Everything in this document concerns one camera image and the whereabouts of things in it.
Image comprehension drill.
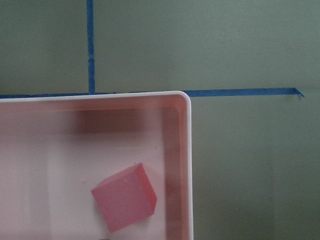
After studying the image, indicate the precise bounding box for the pink foam cube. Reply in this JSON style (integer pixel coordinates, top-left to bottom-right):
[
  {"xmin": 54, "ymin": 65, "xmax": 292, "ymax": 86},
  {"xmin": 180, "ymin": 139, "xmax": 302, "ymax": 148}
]
[{"xmin": 91, "ymin": 163, "xmax": 158, "ymax": 233}]

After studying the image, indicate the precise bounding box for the pink plastic bin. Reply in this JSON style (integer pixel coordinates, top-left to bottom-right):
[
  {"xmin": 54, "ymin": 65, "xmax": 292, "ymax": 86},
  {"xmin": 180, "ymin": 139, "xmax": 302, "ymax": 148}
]
[{"xmin": 0, "ymin": 91, "xmax": 194, "ymax": 240}]

